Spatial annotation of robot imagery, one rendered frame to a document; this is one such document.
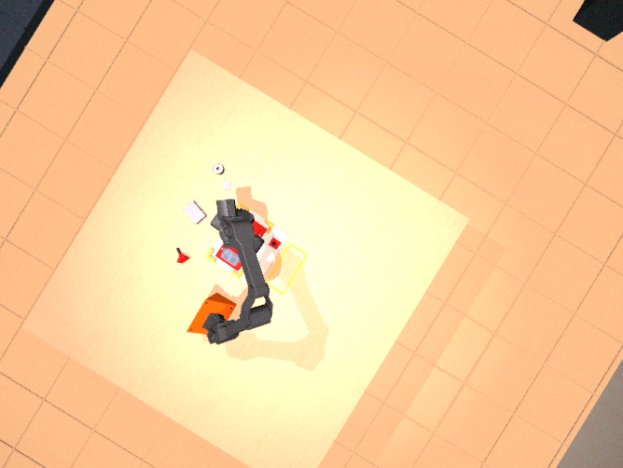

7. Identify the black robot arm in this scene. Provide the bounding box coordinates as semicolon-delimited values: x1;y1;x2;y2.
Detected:
201;199;273;345

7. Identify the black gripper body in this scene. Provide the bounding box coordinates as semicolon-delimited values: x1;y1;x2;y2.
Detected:
211;214;265;254

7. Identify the white rectangular block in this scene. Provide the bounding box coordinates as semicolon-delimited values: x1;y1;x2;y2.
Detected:
183;201;207;224

